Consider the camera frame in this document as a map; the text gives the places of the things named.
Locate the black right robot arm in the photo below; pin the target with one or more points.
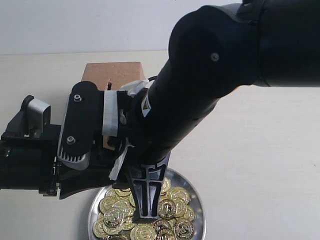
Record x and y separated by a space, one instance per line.
216 49

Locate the round steel plate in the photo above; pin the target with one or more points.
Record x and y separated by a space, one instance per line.
176 188

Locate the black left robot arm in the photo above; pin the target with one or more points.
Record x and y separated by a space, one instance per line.
28 149

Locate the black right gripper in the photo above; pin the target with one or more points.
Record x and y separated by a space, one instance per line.
124 154

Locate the gold coin left centre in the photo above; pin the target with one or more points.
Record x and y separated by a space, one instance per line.
113 216

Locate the gold coin right centre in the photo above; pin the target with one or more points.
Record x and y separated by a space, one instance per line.
167 208

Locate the brown cardboard slotted box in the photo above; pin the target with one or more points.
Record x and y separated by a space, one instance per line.
115 75

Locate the gold coin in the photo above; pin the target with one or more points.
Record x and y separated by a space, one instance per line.
184 229
113 216
167 208

